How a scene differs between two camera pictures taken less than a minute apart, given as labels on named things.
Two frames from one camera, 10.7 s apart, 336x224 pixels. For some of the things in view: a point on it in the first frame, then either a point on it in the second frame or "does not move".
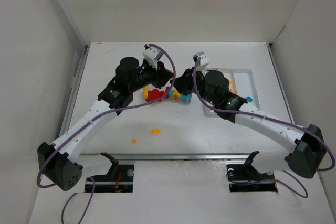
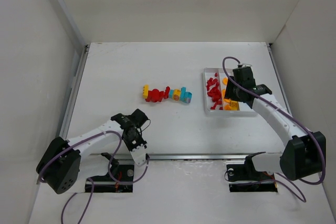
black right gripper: x=189 y=81 to x=231 y=92
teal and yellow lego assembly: x=175 y=95 does not move
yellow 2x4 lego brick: x=145 y=90 does not move
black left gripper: x=160 y=74 to x=135 y=143
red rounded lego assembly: x=155 y=94 does not move
